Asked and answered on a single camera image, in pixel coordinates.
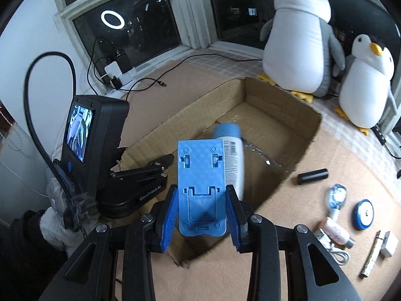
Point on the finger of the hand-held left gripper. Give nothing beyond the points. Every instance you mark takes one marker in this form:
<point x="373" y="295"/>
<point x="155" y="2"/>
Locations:
<point x="159" y="160"/>
<point x="141" y="173"/>

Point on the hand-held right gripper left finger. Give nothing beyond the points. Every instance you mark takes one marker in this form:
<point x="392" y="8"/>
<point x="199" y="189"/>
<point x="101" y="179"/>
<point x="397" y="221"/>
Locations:
<point x="169" y="222"/>

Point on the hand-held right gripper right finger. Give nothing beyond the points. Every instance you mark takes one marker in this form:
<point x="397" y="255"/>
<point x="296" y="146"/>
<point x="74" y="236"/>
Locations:
<point x="234" y="225"/>

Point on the blue plastic phone stand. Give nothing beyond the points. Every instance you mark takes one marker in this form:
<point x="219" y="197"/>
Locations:
<point x="200" y="175"/>

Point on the white bottle with blue cap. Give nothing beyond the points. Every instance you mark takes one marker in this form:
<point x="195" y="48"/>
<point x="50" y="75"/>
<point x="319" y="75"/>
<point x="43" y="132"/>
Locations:
<point x="233" y="160"/>

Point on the pink tube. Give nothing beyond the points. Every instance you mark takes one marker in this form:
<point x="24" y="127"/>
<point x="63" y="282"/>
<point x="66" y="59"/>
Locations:
<point x="336" y="232"/>

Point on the cardboard box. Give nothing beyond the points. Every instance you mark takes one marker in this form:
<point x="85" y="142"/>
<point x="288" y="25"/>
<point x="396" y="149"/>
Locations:
<point x="275" y="113"/>

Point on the person's left forearm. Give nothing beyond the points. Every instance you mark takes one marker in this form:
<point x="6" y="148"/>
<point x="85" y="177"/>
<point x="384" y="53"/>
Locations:
<point x="22" y="257"/>

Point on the person's left hand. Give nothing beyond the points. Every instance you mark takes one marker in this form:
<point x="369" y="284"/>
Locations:
<point x="53" y="229"/>

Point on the black plug adapter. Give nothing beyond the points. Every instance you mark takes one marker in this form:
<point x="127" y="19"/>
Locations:
<point x="116" y="82"/>

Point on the white square charger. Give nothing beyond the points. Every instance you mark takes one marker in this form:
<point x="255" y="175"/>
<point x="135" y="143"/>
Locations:
<point x="110" y="69"/>

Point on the white power strip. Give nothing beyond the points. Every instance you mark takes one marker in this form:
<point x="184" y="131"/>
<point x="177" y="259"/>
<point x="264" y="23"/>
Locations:
<point x="130" y="74"/>

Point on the black power brick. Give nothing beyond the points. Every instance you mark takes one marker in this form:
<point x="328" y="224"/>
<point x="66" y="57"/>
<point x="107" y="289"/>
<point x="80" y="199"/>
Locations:
<point x="122" y="62"/>

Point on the black cylinder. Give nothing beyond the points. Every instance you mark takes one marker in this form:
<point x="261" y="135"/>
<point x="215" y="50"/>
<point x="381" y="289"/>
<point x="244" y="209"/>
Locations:
<point x="313" y="176"/>

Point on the blue round tape measure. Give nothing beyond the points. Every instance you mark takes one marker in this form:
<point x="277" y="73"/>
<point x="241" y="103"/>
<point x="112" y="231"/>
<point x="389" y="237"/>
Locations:
<point x="365" y="213"/>

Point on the small white adapter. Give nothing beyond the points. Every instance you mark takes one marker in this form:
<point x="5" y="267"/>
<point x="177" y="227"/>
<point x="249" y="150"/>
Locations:
<point x="390" y="241"/>

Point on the large penguin plush toy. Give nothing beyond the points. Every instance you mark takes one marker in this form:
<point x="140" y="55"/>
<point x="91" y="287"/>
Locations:
<point x="297" y="47"/>

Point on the small penguin plush toy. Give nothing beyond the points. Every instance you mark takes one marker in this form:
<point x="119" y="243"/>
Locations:
<point x="363" y="91"/>

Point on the white window frame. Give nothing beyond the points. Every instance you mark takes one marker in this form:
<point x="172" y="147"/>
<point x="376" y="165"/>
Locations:
<point x="184" y="15"/>

